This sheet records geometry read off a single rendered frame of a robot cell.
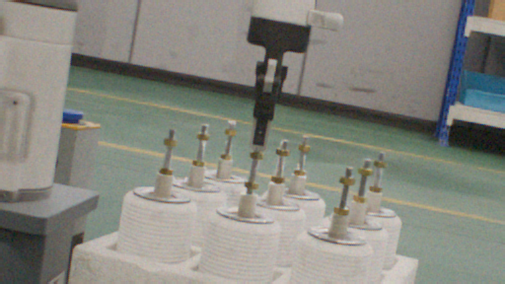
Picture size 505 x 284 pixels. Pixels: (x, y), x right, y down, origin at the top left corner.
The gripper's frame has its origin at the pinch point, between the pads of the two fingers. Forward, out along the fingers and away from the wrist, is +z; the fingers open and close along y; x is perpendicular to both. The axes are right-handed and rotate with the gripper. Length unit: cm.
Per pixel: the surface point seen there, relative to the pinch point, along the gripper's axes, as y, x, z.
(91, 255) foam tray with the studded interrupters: 2.9, -18.0, 18.4
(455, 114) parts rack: -432, 104, 15
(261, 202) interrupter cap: -10.4, 1.7, 10.4
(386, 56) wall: -512, 65, -11
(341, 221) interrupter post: 4.1, 11.7, 8.3
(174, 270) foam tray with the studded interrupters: 5.2, -7.3, 17.8
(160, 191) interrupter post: -2.1, -11.4, 9.9
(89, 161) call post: -12.2, -22.9, 9.3
